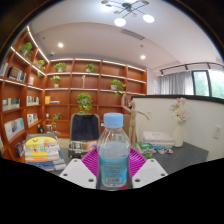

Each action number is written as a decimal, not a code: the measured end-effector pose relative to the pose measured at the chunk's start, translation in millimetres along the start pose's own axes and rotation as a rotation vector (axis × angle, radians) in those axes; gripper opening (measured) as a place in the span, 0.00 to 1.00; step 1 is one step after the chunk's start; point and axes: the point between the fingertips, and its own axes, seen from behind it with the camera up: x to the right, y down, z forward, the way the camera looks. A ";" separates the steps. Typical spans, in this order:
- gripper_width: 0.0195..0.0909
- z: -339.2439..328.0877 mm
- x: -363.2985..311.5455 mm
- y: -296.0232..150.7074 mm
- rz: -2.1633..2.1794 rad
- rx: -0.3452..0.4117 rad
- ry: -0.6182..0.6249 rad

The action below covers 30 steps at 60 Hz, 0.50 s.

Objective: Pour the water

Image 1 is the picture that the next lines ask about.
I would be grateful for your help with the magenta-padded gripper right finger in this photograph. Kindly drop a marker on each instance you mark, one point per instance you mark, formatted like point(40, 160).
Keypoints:
point(150, 173)

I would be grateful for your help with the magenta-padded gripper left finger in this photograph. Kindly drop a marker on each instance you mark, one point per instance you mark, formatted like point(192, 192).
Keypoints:
point(78, 173)

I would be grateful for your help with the clear blue-capped water bottle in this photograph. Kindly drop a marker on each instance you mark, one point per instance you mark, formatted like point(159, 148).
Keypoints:
point(113, 160)

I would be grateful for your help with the green tissue box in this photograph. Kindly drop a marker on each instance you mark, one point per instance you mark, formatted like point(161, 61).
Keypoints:
point(145, 149)

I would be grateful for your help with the dark book stack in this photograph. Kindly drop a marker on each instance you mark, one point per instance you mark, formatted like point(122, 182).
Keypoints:
point(81, 147)

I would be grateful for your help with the white book stack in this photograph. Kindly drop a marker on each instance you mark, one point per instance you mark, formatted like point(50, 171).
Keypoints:
point(158, 138)

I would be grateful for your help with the colourful book stack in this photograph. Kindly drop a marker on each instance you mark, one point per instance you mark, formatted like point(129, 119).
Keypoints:
point(41, 150)

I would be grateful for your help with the dark blue chair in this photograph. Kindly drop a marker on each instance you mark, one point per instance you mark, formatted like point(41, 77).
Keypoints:
point(84, 126)

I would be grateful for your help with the white vase with flowers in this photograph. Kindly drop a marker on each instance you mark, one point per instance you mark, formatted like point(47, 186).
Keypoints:
point(179, 133)

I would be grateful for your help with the wooden artist mannequin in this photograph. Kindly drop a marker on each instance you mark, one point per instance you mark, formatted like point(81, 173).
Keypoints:
point(133, 123)

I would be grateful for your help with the tan chair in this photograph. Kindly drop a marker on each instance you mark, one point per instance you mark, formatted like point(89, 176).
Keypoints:
point(126, 125)

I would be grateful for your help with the wooden shelf unit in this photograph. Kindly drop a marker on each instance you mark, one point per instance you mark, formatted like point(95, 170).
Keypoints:
point(66, 100)

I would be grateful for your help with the grey sheer curtain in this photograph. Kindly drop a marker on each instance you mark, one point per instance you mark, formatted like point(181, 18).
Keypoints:
point(176, 83)

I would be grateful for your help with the window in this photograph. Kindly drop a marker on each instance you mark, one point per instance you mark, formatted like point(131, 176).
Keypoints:
point(210, 83)

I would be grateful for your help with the recessed ceiling spotlight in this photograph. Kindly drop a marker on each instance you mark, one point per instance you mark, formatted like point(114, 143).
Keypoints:
point(142, 57)
point(60, 45)

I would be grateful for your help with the ceiling air vent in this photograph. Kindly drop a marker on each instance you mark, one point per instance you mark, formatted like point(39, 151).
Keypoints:
point(132, 34)

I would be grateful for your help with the branched ceiling lamp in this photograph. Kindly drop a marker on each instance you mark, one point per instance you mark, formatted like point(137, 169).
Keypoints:
point(128, 10)

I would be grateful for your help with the white wall socket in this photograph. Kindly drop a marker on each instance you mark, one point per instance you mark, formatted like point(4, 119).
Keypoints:
point(217, 132)

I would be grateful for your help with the black track light rail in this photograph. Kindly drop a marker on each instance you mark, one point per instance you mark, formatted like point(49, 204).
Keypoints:
point(186, 65)

